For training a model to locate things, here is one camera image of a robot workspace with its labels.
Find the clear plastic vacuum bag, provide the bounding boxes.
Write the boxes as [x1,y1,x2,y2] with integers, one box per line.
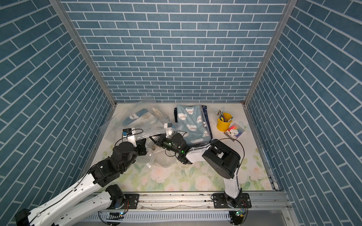
[100,97,182,168]

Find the cream bear print blanket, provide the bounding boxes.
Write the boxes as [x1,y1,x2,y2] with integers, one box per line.
[123,112,166,132]

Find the clear box of stationery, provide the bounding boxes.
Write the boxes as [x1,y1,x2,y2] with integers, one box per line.
[224,123,245,140]

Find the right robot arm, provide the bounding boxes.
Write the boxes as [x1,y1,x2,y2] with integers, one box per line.
[150,133,252,210]

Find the pens in bucket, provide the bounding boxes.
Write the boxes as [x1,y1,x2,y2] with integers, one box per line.
[217,109,225,122]

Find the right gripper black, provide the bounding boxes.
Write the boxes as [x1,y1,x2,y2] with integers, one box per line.
[151,135,183,156]

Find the navy blue star blanket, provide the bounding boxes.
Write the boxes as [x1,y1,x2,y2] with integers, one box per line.
[173,105,213,138]

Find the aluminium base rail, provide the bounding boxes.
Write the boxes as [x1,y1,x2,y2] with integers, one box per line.
[60,191,292,212]

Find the yellow metal pen bucket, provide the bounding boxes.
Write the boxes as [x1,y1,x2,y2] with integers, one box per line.
[217,113,233,132]

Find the light blue bear blanket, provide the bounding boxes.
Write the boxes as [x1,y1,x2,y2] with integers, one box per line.
[176,105,211,146]

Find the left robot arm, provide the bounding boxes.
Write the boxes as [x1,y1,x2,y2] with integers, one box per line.
[15,139,147,226]

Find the dark teal bear blanket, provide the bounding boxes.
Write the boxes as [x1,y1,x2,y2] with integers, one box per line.
[122,109,149,126]

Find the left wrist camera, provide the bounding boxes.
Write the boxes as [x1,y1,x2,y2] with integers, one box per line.
[121,128,137,147]

